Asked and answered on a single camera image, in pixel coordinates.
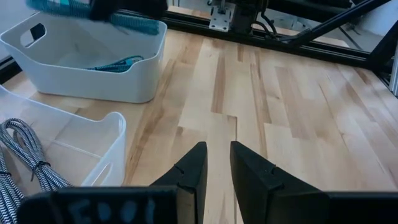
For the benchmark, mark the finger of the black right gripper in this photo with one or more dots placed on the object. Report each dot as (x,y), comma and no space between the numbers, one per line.
(102,9)

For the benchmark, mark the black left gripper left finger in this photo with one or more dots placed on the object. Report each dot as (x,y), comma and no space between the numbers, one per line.
(189,177)

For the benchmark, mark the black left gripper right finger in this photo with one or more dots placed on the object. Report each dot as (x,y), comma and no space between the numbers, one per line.
(261,193)

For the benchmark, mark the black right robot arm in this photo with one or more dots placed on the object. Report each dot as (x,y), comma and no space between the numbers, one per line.
(245,15)

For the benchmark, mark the white plastic bin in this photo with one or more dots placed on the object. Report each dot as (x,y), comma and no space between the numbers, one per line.
(93,85)

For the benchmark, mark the clear plastic bin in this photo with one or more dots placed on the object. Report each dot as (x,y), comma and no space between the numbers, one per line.
(93,137)

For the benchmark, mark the black aluminium table frame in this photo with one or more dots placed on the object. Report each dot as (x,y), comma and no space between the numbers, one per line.
(192,25)

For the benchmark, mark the white metal bracket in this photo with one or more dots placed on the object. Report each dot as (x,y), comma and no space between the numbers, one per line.
(220,18)

